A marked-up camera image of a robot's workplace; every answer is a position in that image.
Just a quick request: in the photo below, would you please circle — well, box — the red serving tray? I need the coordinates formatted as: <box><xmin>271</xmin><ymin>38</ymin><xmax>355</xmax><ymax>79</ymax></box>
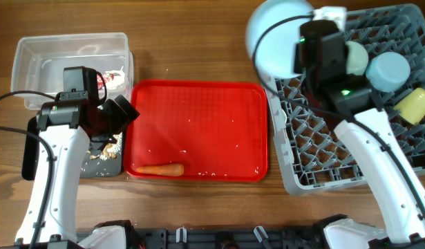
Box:
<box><xmin>123</xmin><ymin>80</ymin><xmax>269</xmax><ymax>183</ymax></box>

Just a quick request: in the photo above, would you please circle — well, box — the white tissue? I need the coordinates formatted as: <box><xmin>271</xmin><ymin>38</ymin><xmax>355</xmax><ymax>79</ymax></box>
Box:
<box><xmin>104</xmin><ymin>67</ymin><xmax>126</xmax><ymax>90</ymax></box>

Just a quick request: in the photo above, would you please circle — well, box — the red snack wrapper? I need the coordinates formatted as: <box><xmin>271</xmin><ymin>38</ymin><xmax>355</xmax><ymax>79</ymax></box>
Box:
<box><xmin>97</xmin><ymin>73</ymin><xmax>112</xmax><ymax>90</ymax></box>

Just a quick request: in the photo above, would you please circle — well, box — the light green bowl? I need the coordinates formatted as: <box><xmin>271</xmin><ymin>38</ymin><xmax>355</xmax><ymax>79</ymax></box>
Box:
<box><xmin>346</xmin><ymin>41</ymin><xmax>369</xmax><ymax>75</ymax></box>

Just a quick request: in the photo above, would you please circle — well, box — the food scraps pile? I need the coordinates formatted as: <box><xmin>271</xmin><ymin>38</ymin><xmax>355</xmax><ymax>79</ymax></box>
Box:
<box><xmin>80</xmin><ymin>133</ymin><xmax>124</xmax><ymax>178</ymax></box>

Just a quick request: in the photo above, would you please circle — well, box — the black tray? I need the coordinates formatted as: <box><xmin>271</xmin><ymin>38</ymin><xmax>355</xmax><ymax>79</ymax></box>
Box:
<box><xmin>21</xmin><ymin>116</ymin><xmax>125</xmax><ymax>181</ymax></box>

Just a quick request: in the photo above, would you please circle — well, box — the yellow plastic cup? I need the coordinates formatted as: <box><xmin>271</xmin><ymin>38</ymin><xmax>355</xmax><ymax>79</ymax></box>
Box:
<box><xmin>393</xmin><ymin>88</ymin><xmax>425</xmax><ymax>125</ymax></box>

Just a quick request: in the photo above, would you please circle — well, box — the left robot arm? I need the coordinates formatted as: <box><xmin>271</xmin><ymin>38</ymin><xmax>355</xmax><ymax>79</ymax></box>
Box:
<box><xmin>15</xmin><ymin>91</ymin><xmax>139</xmax><ymax>248</ymax></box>

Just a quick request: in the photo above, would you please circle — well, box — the orange carrot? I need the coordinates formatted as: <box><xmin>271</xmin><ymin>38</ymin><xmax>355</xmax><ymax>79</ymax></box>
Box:
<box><xmin>137</xmin><ymin>164</ymin><xmax>185</xmax><ymax>177</ymax></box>

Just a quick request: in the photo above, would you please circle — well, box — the clear plastic bin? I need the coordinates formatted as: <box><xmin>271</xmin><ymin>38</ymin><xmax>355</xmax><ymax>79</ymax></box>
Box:
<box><xmin>11</xmin><ymin>33</ymin><xmax>133</xmax><ymax>100</ymax></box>

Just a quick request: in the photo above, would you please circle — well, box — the grey dishwasher rack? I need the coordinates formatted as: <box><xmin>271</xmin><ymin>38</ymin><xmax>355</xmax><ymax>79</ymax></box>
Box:
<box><xmin>257</xmin><ymin>4</ymin><xmax>425</xmax><ymax>195</ymax></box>

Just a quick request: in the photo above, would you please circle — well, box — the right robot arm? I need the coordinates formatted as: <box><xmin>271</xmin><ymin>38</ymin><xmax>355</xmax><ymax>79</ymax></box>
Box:
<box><xmin>294</xmin><ymin>39</ymin><xmax>425</xmax><ymax>248</ymax></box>

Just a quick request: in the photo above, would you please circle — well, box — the light blue bowl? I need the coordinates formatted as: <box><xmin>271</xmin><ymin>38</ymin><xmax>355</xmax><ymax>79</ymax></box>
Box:
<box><xmin>366</xmin><ymin>52</ymin><xmax>410</xmax><ymax>93</ymax></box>

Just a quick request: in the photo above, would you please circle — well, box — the light blue plate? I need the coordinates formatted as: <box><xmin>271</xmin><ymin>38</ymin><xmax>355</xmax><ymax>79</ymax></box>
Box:
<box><xmin>245</xmin><ymin>0</ymin><xmax>314</xmax><ymax>79</ymax></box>

